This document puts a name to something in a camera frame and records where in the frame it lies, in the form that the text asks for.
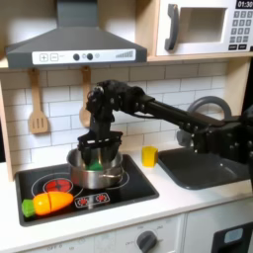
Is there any steel pot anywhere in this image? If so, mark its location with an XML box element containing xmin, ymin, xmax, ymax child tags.
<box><xmin>66</xmin><ymin>147</ymin><xmax>126</xmax><ymax>190</ymax></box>

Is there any yellow block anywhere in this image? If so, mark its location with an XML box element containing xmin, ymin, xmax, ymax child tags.
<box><xmin>141</xmin><ymin>145</ymin><xmax>159</xmax><ymax>168</ymax></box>

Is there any wooden spoon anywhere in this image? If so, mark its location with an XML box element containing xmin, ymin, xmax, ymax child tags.
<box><xmin>78</xmin><ymin>65</ymin><xmax>93</xmax><ymax>128</ymax></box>

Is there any black stove top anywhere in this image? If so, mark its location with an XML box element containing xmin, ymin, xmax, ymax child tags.
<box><xmin>14</xmin><ymin>153</ymin><xmax>160</xmax><ymax>227</ymax></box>

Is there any wooden slotted spatula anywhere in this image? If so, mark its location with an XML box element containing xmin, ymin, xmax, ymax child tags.
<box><xmin>28</xmin><ymin>68</ymin><xmax>49</xmax><ymax>134</ymax></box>

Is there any orange toy carrot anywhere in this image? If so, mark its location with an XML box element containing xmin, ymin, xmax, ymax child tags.
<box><xmin>21</xmin><ymin>191</ymin><xmax>75</xmax><ymax>218</ymax></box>

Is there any wooden side panel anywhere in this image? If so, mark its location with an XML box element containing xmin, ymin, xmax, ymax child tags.
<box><xmin>224</xmin><ymin>58</ymin><xmax>252</xmax><ymax>117</ymax></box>
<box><xmin>0</xmin><ymin>80</ymin><xmax>15</xmax><ymax>183</ymax></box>

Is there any white oven control panel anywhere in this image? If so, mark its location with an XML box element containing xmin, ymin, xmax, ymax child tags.
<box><xmin>19</xmin><ymin>213</ymin><xmax>186</xmax><ymax>253</ymax></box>

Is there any dark grey sink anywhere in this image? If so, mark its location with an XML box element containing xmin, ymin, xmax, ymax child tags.
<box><xmin>157</xmin><ymin>146</ymin><xmax>251</xmax><ymax>191</ymax></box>

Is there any grey oven knob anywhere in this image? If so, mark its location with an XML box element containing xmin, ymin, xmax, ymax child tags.
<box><xmin>135</xmin><ymin>230</ymin><xmax>158</xmax><ymax>253</ymax></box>

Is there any grey extractor hood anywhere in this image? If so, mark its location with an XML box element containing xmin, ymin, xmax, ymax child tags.
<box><xmin>5</xmin><ymin>0</ymin><xmax>148</xmax><ymax>69</ymax></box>

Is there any grey tap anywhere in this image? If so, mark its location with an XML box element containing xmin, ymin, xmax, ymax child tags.
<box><xmin>176</xmin><ymin>95</ymin><xmax>232</xmax><ymax>147</ymax></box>

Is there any wooden shelf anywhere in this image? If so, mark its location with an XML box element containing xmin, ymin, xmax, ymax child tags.
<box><xmin>146</xmin><ymin>51</ymin><xmax>253</xmax><ymax>63</ymax></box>

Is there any white toy microwave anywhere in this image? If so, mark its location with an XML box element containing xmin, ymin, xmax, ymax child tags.
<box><xmin>155</xmin><ymin>0</ymin><xmax>253</xmax><ymax>57</ymax></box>

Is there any black door panel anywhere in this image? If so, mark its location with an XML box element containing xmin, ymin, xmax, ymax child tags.
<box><xmin>211</xmin><ymin>221</ymin><xmax>253</xmax><ymax>253</ymax></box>

